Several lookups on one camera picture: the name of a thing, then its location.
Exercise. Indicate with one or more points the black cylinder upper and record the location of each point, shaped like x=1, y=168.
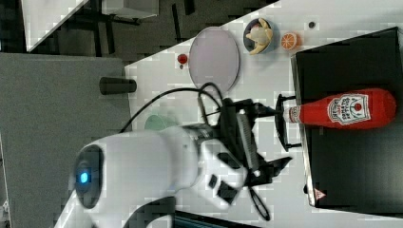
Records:
x=110, y=86

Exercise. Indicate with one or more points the plush banana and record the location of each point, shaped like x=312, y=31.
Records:
x=261, y=35

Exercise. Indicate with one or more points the orange slice toy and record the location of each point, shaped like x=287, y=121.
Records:
x=288, y=40

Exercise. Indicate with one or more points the green oval colander basket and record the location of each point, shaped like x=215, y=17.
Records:
x=158, y=122

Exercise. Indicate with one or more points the grey round plate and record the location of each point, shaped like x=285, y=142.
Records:
x=214, y=58

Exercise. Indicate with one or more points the red plush ketchup bottle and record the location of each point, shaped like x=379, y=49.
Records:
x=361, y=109

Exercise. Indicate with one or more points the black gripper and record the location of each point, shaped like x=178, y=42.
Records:
x=236, y=122

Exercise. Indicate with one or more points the blue bowl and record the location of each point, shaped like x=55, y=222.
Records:
x=249, y=45

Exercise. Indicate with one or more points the black toaster oven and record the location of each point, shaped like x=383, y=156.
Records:
x=358, y=170

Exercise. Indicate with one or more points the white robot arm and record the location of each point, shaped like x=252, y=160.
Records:
x=132, y=179

